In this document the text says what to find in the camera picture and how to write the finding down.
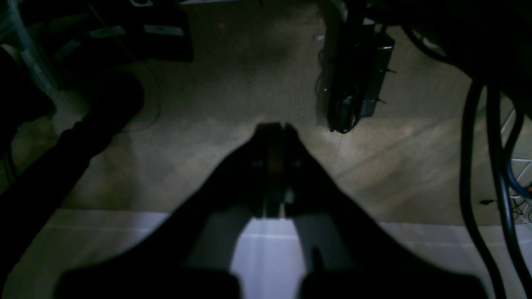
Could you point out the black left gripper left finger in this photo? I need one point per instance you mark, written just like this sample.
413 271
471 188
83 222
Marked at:
190 254

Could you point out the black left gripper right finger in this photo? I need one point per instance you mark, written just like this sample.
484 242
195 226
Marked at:
350 256

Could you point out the dark robot arm link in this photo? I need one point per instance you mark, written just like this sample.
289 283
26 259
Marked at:
28 204

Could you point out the black power strip under table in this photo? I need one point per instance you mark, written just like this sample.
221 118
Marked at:
353 65

